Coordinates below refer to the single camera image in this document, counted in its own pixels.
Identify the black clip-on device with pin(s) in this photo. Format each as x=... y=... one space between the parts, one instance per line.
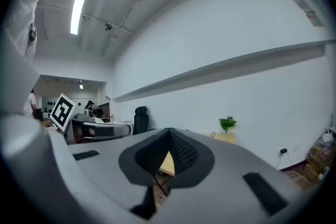
x=32 y=34

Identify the green leafy plant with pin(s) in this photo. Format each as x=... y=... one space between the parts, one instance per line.
x=227 y=122

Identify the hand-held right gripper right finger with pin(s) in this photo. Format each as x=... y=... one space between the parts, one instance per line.
x=225 y=165

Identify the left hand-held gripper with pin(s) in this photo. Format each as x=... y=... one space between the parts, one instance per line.
x=62 y=112

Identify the ceiling spotlight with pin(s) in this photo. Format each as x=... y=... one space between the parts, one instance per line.
x=107 y=26

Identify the blue star wand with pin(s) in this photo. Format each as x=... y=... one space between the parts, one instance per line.
x=213 y=134

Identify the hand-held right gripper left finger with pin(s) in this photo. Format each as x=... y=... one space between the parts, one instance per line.
x=105 y=170

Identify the cardboard box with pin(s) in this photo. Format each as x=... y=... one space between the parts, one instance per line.
x=319 y=162

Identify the black office chair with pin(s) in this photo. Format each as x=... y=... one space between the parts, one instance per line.
x=140 y=119

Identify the long ceiling light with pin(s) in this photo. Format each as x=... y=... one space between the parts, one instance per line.
x=78 y=14

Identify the person's white shirt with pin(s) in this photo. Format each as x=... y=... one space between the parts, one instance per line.
x=18 y=21

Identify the white router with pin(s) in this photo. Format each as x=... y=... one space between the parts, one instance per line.
x=326 y=137

